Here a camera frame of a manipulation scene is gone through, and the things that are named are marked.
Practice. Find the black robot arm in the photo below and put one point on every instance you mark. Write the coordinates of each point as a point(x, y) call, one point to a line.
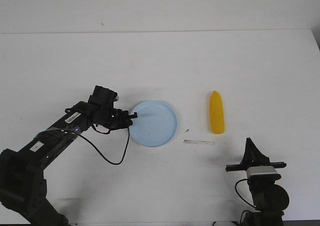
point(23, 188)
point(269, 199)

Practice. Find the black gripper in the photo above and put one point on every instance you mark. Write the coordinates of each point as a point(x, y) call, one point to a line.
point(252, 154)
point(104, 112)

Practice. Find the light blue round plate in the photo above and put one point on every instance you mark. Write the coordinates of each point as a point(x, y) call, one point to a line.
point(156, 123)

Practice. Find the clear horizontal tape strip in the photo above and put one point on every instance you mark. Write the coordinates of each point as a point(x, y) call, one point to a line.
point(199, 142)

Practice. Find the yellow corn cob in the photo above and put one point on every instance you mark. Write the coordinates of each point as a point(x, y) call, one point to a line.
point(216, 113)

